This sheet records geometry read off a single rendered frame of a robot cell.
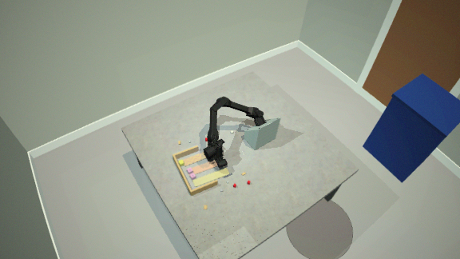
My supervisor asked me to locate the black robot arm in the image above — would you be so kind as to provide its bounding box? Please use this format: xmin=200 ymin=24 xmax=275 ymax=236
xmin=203 ymin=97 xmax=267 ymax=162

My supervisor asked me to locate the pale yellow flat strip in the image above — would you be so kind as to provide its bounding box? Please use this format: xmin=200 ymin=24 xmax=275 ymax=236
xmin=214 ymin=168 xmax=230 ymax=179

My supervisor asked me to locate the peach wood-grain strip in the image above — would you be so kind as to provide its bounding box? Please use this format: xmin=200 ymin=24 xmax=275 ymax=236
xmin=208 ymin=160 xmax=218 ymax=169

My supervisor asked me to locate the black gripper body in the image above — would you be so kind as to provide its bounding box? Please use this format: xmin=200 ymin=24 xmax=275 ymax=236
xmin=215 ymin=150 xmax=228 ymax=168

